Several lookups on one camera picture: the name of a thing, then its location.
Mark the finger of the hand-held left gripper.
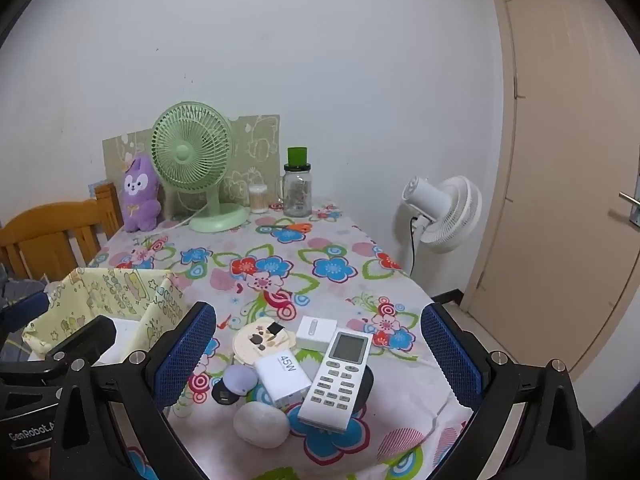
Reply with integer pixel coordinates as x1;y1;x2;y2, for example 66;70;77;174
44;316;117;368
0;292;51;333

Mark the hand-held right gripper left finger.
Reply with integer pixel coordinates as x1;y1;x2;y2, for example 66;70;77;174
50;301;217;480

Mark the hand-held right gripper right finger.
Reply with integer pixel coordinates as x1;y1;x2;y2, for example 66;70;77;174
421;302;587;480

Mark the lavender round ball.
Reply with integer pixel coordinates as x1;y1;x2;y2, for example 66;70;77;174
222;364;260;401

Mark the round bear coaster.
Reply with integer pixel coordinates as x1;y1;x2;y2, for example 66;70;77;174
232;321;298;367

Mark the yellow fabric storage box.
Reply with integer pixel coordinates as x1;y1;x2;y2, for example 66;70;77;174
21;266;188;361

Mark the large white charger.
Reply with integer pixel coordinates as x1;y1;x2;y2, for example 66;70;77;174
255;350;313;409

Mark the white egg-shaped object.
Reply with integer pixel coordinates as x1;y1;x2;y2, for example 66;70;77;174
233;401;291;449

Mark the white remote control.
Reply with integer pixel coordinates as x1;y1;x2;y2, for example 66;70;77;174
298;331;373;433

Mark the small white charger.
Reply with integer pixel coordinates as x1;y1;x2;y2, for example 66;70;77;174
296;316;338;352

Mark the plaid bedding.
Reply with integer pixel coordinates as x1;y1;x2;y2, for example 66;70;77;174
0;260;51;306

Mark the white floor fan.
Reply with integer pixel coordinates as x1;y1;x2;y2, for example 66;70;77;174
402;175;483;277

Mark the purple plush toy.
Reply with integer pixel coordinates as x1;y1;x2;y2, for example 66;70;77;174
122;156;162;233

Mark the floral tablecloth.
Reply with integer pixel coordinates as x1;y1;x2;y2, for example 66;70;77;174
85;197;476;480

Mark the cotton swab jar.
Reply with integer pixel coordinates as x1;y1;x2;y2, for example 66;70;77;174
248;184;269;214

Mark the glass jar with green lid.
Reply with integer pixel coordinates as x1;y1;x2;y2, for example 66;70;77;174
272;146;313;218

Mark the green desk fan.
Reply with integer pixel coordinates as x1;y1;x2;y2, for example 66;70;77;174
151;101;249;233

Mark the green printed board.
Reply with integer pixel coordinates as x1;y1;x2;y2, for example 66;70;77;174
102;114;281;221

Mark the beige door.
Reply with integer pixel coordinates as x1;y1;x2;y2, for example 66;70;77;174
484;0;640;386

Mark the white fan cable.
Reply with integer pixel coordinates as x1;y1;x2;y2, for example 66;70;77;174
145;204;211;233

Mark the metal door handle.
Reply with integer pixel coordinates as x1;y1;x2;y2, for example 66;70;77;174
618;191;640;228

